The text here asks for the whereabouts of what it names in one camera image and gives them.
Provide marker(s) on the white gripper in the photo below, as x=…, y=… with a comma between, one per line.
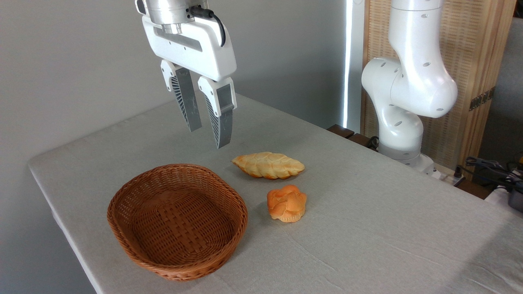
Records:
x=192, y=51

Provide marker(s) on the long braided bread loaf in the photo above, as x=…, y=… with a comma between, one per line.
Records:
x=267, y=165

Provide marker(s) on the brown wicker basket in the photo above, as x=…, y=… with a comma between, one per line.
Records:
x=179, y=228

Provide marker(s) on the round orange bread bun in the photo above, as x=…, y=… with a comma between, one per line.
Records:
x=286, y=204

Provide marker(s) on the dark brown wooden block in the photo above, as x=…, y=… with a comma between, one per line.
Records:
x=341, y=130
x=361, y=141

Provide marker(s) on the grey tablecloth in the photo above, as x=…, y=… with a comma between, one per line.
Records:
x=367, y=224

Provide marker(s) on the white power strip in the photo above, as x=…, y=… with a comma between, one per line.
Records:
x=447, y=176

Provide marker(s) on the dark metal screen hinge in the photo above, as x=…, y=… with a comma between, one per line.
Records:
x=482, y=99

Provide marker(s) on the dark grey box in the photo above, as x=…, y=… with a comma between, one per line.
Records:
x=517, y=201

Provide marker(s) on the white vertical window frame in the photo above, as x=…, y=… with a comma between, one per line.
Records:
x=353, y=61

